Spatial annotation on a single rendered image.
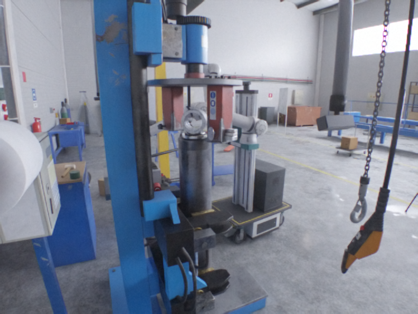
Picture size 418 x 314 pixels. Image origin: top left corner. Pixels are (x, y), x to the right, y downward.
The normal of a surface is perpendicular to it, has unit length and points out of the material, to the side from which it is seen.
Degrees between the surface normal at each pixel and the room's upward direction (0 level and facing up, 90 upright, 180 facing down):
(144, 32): 90
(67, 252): 90
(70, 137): 90
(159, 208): 90
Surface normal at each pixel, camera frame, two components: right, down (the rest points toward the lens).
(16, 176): 0.41, 0.24
